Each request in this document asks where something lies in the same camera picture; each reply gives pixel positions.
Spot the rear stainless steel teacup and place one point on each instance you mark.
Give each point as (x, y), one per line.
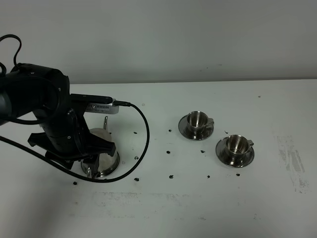
(198, 121)

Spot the front steel cup saucer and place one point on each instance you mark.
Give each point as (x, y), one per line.
(234, 163)

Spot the front stainless steel teacup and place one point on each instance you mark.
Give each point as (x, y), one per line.
(237, 146)

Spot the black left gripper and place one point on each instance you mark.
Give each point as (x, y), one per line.
(66, 138)

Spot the steel cup saucer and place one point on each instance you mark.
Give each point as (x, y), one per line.
(234, 163)
(193, 134)

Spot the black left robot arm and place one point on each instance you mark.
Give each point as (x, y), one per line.
(33, 89)

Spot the rear steel cup saucer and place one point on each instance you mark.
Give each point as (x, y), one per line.
(193, 134)

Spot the stainless steel teacup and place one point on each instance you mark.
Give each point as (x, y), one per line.
(198, 121)
(237, 146)

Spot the stainless steel teapot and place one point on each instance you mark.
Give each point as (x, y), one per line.
(106, 160)

